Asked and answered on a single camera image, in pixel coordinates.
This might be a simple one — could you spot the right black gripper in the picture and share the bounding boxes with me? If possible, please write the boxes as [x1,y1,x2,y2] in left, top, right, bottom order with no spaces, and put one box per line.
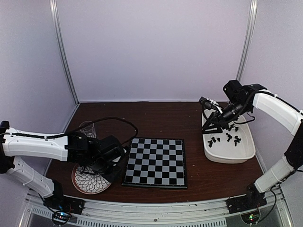
[202,99,251,134]

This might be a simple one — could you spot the black and grey chessboard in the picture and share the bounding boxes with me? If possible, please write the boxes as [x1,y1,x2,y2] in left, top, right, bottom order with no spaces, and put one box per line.
[122,138,187,189]

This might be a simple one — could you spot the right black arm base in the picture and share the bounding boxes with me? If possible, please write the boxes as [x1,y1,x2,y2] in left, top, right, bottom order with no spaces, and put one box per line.
[226,195,267,214]

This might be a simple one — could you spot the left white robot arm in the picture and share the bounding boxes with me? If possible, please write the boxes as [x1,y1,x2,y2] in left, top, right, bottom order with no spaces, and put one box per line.
[0,121,126,210]

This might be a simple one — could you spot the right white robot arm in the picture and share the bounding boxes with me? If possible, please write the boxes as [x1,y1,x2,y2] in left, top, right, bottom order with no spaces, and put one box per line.
[199,80,303,209]

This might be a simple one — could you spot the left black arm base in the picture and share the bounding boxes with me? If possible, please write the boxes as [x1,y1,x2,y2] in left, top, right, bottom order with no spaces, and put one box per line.
[43,195,85,215]

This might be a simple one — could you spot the black chess pieces in tub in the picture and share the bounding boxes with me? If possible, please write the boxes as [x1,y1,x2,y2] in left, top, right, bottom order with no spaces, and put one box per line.
[207,124,242,148]

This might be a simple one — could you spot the floral patterned plate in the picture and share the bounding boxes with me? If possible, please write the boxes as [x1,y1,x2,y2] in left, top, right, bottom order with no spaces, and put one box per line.
[71,164,111,195]

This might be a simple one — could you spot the white plastic tub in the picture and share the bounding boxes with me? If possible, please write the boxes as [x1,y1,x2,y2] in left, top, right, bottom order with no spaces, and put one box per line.
[203,122,256,164]

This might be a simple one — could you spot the clear drinking glass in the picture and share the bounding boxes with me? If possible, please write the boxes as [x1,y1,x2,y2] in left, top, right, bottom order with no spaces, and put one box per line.
[79,121,97,138]

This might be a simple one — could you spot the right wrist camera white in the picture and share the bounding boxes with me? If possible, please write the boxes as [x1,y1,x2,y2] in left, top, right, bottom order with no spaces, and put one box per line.
[198,96,223,114]

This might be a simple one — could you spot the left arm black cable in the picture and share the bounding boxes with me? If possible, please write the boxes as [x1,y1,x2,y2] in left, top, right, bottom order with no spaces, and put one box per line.
[78,117,138,152]

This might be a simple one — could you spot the right aluminium frame post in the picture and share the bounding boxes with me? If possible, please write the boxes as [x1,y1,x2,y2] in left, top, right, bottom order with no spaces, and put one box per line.
[236,0,258,82]

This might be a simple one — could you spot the aluminium frame post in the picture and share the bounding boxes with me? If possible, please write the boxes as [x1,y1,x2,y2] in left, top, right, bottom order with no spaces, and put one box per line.
[50,0,80,105]
[236,0,258,82]

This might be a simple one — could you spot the left aluminium frame post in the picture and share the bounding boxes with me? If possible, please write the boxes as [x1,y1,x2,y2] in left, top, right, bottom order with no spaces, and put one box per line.
[50,0,80,105]

